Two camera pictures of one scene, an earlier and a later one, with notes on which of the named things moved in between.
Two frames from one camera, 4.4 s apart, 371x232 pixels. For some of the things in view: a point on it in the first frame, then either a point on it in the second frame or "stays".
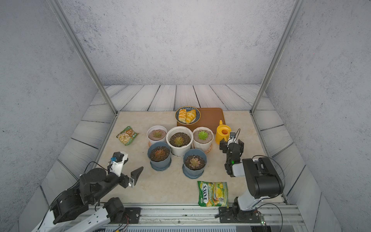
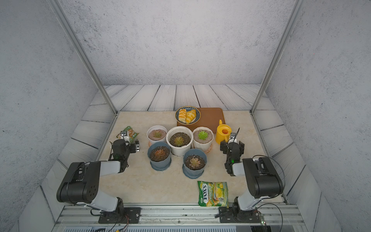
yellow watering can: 222,132 stays
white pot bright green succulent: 203,137 stays
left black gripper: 134,173 → 133,149
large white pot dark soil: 179,138 stays
